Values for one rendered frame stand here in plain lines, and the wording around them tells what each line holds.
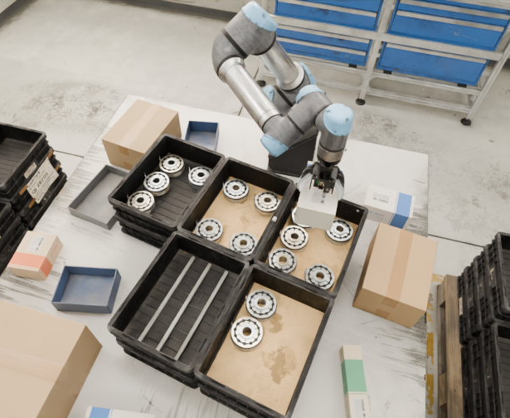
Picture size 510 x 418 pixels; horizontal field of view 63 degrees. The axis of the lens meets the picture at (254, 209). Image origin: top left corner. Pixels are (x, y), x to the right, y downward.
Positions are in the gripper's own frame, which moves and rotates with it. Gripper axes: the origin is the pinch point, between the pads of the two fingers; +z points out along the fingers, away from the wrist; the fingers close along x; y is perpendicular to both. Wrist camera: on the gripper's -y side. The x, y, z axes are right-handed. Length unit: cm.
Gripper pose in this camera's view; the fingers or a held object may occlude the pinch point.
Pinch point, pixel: (319, 191)
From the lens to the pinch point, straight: 137.0
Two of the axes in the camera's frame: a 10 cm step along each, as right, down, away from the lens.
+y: -2.5, 7.8, -5.8
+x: 9.7, 2.2, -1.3
